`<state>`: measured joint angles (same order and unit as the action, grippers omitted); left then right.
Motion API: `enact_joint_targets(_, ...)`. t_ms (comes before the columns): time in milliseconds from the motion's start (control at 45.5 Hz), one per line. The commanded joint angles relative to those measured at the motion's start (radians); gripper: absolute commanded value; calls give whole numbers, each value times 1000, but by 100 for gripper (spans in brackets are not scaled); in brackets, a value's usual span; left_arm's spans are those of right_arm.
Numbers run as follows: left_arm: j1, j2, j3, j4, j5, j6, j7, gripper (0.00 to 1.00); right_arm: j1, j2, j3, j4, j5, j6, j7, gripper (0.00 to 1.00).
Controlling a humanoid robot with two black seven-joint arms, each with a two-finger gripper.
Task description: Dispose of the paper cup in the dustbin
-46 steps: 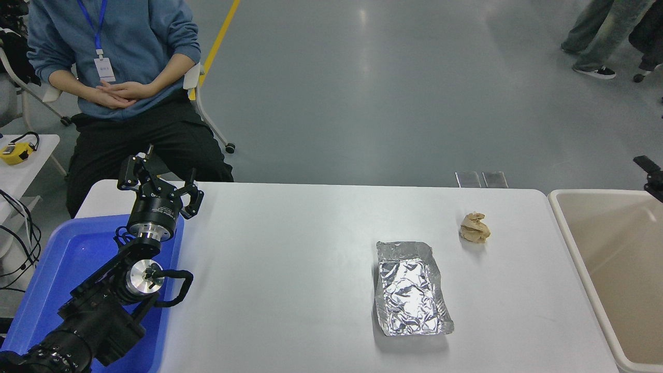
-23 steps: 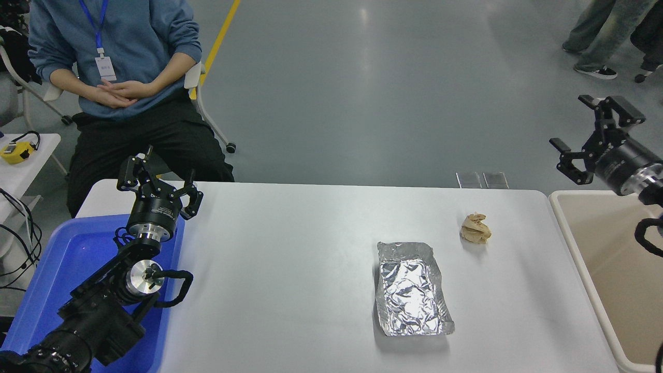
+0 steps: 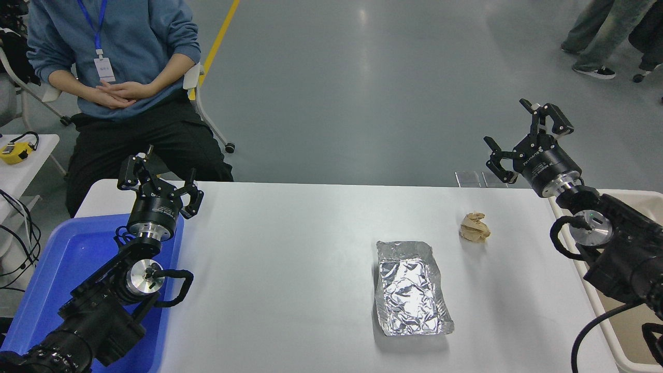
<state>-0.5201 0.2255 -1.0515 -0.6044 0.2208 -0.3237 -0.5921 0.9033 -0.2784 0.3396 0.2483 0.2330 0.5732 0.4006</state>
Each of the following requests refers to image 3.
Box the yellow tape measure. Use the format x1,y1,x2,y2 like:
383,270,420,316
0,131,40,166

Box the standing person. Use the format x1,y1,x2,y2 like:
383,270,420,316
561,0,656,80

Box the seated person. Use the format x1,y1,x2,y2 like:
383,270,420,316
26,0,235,218

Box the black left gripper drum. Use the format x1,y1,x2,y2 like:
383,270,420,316
128,183,184,233

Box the white wheeled chair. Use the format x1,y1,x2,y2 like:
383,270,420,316
0,47,236,154

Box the silver foil tray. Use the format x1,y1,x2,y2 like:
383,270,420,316
375,240,455,337

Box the dark draped wheeled chair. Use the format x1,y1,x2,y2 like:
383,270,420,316
628,0,663,84

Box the crumpled tan paper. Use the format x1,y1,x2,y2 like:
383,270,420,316
459,211,491,243

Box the white badge on blue lanyard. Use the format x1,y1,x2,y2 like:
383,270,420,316
78,0,118,82

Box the blue plastic tray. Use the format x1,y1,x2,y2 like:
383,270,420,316
0,213,184,373

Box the large pale bin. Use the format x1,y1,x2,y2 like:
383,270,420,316
547,189,663,373

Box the black cables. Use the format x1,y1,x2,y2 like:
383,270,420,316
0,189,42,294

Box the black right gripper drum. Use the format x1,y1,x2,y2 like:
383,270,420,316
517,141,582,194

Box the person's left hand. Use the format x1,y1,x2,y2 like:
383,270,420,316
110,80,156,102

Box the person's right hand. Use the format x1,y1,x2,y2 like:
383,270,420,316
95,85,138,109

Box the black jacket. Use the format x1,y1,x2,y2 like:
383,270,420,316
0,0,41,87

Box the white side table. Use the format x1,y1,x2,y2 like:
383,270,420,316
0,134,68,224

